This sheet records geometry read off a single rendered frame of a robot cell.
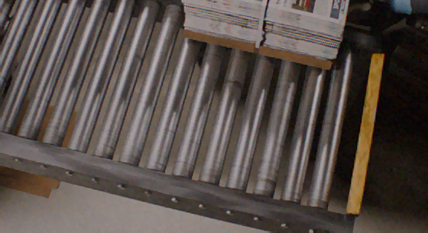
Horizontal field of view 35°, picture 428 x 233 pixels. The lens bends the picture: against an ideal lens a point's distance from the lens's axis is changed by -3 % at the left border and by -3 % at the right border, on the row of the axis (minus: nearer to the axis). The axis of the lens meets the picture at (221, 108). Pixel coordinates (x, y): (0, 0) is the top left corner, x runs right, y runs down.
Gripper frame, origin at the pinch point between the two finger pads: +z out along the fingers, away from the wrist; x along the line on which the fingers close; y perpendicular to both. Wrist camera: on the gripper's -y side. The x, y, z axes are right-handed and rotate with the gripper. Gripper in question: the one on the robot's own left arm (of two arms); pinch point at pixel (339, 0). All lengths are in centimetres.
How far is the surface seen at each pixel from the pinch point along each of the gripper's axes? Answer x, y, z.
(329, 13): 20.5, 24.0, 3.7
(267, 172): 52, 1, 9
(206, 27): 21.8, 8.0, 31.0
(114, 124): 49, 1, 47
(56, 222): 60, -79, 75
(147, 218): 50, -79, 44
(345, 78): 23.1, 0.7, -4.8
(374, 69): 19.8, 2.8, -11.4
